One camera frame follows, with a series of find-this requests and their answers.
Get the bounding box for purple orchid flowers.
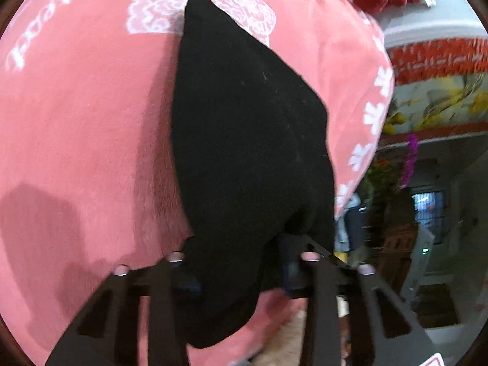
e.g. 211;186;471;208
399;134;418;189

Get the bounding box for pink fleece blanket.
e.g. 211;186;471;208
1;0;394;365

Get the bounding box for black garment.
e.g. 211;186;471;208
171;0;335;349

